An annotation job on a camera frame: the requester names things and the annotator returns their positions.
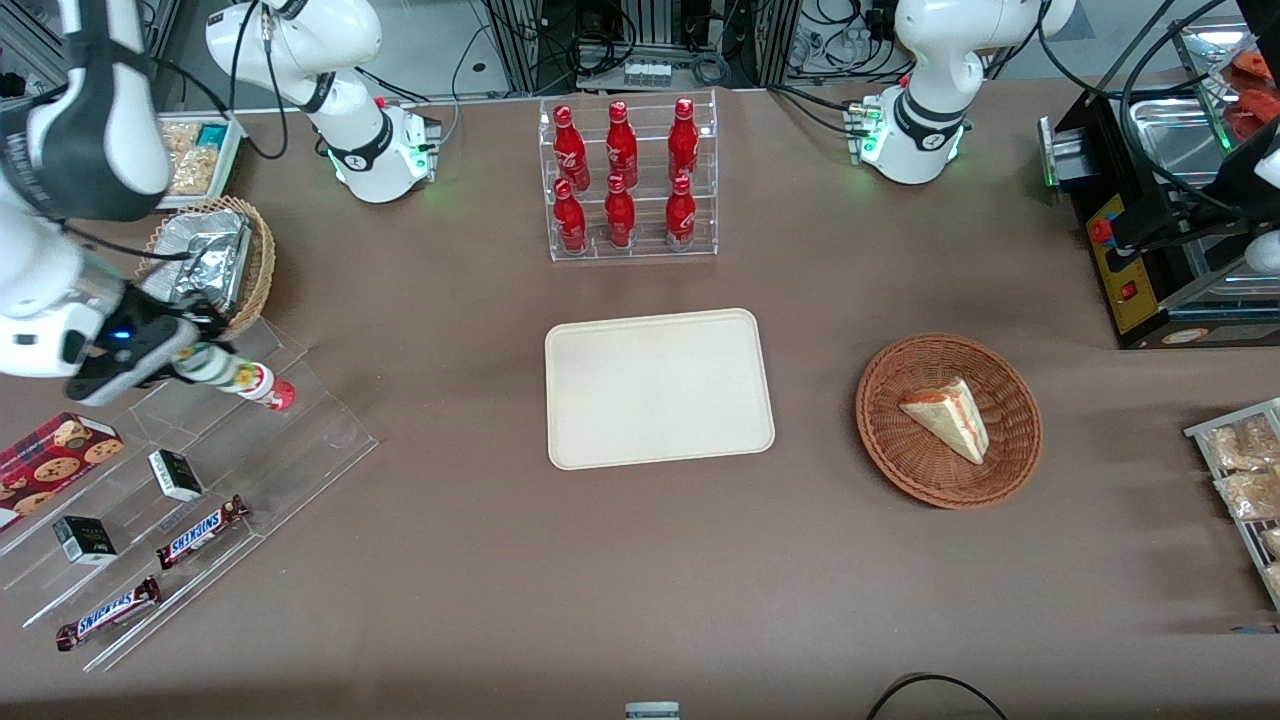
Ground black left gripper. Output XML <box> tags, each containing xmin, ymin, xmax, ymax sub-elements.
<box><xmin>1112</xmin><ymin>120</ymin><xmax>1280</xmax><ymax>256</ymax></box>

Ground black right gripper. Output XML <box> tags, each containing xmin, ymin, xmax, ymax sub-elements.
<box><xmin>64</xmin><ymin>286</ymin><xmax>239</xmax><ymax>408</ymax></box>

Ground green lid yogurt cup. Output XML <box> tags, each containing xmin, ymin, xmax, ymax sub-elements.
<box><xmin>172</xmin><ymin>342</ymin><xmax>259</xmax><ymax>395</ymax></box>

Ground steel tray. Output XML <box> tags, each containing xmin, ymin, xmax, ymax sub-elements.
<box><xmin>1128</xmin><ymin>95</ymin><xmax>1229</xmax><ymax>187</ymax></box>

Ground aluminium foil tray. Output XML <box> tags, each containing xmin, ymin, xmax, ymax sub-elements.
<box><xmin>140</xmin><ymin>210</ymin><xmax>252</xmax><ymax>319</ymax></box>

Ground tray of packaged snacks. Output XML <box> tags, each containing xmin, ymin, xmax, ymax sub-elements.
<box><xmin>1184</xmin><ymin>398</ymin><xmax>1280</xmax><ymax>612</ymax></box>

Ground beige plastic tray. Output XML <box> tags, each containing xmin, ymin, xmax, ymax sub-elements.
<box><xmin>544</xmin><ymin>308</ymin><xmax>777</xmax><ymax>472</ymax></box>

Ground black yellow machine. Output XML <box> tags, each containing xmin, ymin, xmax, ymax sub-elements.
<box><xmin>1038</xmin><ymin>20</ymin><xmax>1280</xmax><ymax>351</ymax></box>

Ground red lid yogurt cup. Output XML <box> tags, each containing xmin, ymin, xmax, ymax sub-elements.
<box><xmin>242</xmin><ymin>364</ymin><xmax>297</xmax><ymax>413</ymax></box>

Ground oval wicker basket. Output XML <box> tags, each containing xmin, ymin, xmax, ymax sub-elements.
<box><xmin>135</xmin><ymin>196</ymin><xmax>277</xmax><ymax>341</ymax></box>

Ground small black box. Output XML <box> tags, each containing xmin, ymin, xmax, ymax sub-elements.
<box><xmin>52</xmin><ymin>516</ymin><xmax>118</xmax><ymax>567</ymax></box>
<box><xmin>148</xmin><ymin>450</ymin><xmax>205</xmax><ymax>503</ymax></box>

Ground clear acrylic stepped shelf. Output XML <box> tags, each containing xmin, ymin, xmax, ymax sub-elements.
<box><xmin>0</xmin><ymin>318</ymin><xmax>379</xmax><ymax>673</ymax></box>

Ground red cookie box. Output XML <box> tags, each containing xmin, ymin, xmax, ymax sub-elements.
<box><xmin>0</xmin><ymin>412</ymin><xmax>125</xmax><ymax>532</ymax></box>

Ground large clear cracker bag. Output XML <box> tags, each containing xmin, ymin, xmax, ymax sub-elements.
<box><xmin>166</xmin><ymin>148</ymin><xmax>222</xmax><ymax>197</ymax></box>

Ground Snickers bar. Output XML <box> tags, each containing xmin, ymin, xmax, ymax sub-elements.
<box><xmin>155</xmin><ymin>495</ymin><xmax>250</xmax><ymax>571</ymax></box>
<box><xmin>55</xmin><ymin>576</ymin><xmax>163</xmax><ymax>653</ymax></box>

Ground white snack bin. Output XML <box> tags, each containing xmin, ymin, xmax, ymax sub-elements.
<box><xmin>155</xmin><ymin>115</ymin><xmax>246</xmax><ymax>212</ymax></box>

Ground wrapped triangle sandwich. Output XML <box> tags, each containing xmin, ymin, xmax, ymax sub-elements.
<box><xmin>898</xmin><ymin>377</ymin><xmax>992</xmax><ymax>467</ymax></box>

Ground round wicker basket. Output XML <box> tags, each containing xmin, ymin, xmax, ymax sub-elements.
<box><xmin>855</xmin><ymin>332</ymin><xmax>1045</xmax><ymax>511</ymax></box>

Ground red cola bottle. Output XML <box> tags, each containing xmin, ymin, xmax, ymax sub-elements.
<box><xmin>604</xmin><ymin>174</ymin><xmax>638</xmax><ymax>250</ymax></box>
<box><xmin>605</xmin><ymin>100</ymin><xmax>640</xmax><ymax>190</ymax></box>
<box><xmin>664</xmin><ymin>175</ymin><xmax>698</xmax><ymax>252</ymax></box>
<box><xmin>552</xmin><ymin>104</ymin><xmax>592</xmax><ymax>192</ymax></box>
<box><xmin>667</xmin><ymin>97</ymin><xmax>701</xmax><ymax>185</ymax></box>
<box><xmin>553</xmin><ymin>178</ymin><xmax>589</xmax><ymax>255</ymax></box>

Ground clear acrylic bottle rack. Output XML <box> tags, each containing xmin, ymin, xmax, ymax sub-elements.
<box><xmin>538</xmin><ymin>89</ymin><xmax>719</xmax><ymax>264</ymax></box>

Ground thick black cable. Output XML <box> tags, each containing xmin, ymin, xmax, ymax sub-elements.
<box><xmin>1038</xmin><ymin>0</ymin><xmax>1246</xmax><ymax>216</ymax></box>

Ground aluminium frame post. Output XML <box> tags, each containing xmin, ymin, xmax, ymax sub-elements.
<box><xmin>488</xmin><ymin>0</ymin><xmax>563</xmax><ymax>97</ymax></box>

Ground thin black cable loop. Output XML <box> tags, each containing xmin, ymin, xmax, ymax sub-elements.
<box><xmin>865</xmin><ymin>673</ymin><xmax>1011</xmax><ymax>720</ymax></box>

